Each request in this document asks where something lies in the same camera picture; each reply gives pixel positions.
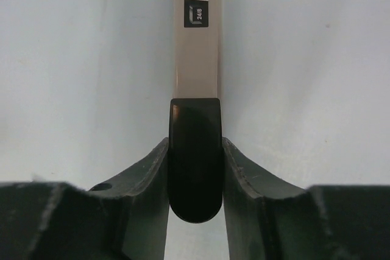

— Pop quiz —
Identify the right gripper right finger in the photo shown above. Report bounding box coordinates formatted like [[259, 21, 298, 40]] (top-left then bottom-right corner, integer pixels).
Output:
[[222, 139, 389, 259]]

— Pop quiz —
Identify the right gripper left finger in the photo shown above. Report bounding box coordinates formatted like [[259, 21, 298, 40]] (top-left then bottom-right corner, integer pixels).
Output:
[[1, 139, 169, 259]]

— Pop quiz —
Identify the beige black stapler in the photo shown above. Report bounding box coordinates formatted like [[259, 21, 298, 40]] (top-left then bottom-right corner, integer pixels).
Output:
[[168, 0, 224, 223]]

